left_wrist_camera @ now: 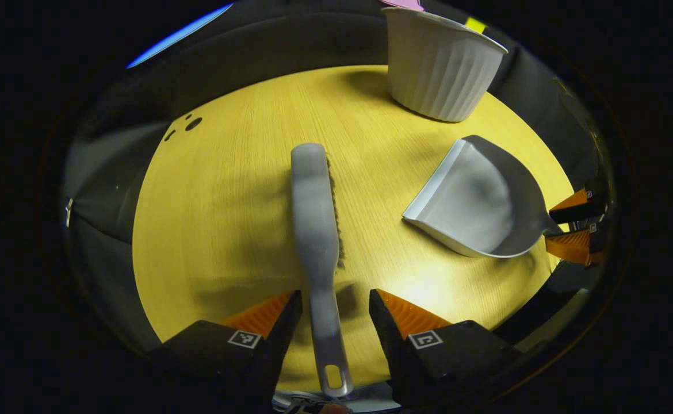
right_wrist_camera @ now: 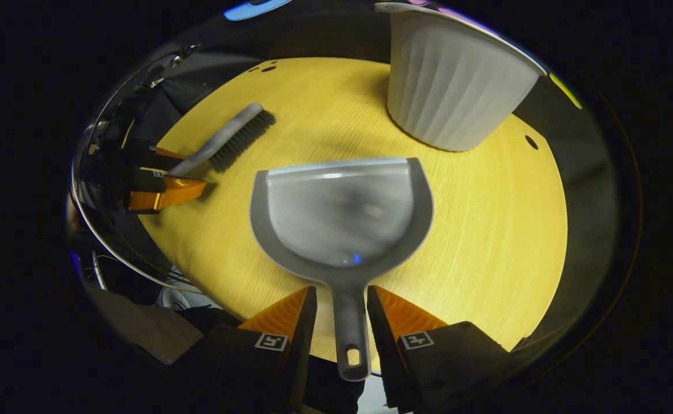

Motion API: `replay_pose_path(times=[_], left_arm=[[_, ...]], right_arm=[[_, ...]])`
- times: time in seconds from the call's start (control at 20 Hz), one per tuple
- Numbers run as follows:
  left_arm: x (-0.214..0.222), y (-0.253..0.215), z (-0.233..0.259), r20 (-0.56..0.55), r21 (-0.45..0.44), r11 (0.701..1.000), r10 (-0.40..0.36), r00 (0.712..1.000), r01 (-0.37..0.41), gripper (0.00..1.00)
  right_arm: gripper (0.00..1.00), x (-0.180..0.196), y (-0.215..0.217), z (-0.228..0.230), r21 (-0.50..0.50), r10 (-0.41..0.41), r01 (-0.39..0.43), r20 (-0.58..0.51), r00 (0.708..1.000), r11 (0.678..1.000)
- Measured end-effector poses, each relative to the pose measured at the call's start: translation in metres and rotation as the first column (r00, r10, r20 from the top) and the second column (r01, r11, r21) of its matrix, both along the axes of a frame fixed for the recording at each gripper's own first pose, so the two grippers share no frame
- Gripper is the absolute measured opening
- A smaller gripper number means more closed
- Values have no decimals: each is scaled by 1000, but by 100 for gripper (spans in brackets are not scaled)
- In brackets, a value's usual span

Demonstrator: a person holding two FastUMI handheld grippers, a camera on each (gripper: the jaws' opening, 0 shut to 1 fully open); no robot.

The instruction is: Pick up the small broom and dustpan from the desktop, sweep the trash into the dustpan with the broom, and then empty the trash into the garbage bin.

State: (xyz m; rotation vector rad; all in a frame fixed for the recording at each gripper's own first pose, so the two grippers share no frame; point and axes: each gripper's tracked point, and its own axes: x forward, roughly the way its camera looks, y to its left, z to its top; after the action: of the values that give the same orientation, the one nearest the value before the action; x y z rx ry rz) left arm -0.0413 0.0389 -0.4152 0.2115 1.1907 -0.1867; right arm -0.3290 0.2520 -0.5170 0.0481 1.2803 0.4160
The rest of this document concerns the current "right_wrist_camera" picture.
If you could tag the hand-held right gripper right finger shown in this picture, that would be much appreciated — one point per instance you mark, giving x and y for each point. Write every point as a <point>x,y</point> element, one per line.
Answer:
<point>385,351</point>

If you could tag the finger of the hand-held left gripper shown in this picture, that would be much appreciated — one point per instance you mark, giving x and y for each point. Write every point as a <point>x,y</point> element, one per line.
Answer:
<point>164,192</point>
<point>144,155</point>

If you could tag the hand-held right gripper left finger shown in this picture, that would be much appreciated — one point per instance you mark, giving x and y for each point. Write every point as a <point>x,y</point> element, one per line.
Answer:
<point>302,356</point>

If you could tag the grey small broom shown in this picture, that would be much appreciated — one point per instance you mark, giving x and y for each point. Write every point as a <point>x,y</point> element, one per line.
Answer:
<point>227,135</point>

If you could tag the grey plastic dustpan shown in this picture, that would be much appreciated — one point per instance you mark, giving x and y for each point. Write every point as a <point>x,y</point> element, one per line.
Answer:
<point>342,213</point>

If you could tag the white ribbed garbage bin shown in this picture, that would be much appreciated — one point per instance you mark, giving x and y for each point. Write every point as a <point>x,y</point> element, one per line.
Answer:
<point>457,86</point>

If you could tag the person's beige trouser leg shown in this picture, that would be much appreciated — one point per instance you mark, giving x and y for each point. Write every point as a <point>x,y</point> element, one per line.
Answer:
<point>141,328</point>

